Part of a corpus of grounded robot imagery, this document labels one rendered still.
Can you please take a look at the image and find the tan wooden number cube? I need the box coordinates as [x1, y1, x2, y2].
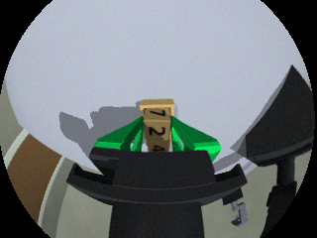
[144, 107, 171, 140]
[147, 139, 170, 152]

